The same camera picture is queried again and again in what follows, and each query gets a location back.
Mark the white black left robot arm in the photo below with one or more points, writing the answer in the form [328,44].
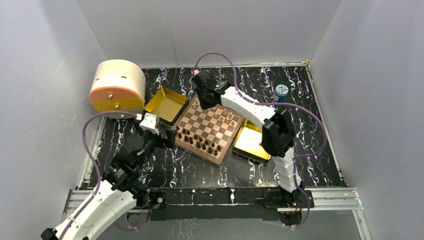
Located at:
[118,191]

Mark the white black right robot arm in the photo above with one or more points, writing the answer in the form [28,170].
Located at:
[277,130]

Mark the black aluminium base frame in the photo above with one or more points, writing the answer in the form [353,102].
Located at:
[264,203]

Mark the gold tin with white pieces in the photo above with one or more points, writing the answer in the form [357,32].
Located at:
[248,143]

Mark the cream orange round appliance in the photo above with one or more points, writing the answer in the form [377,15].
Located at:
[118,85]

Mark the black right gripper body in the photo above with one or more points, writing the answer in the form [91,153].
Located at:
[204,102]

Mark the wooden chess board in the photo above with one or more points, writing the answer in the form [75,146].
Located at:
[195,117]

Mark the dark chess pieces row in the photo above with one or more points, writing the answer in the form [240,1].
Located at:
[199,142]

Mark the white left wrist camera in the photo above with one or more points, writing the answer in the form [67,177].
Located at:
[150,123]

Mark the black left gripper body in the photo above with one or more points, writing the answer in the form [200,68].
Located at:
[152,140]

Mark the empty gold tin box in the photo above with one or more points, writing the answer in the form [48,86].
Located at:
[167,104]

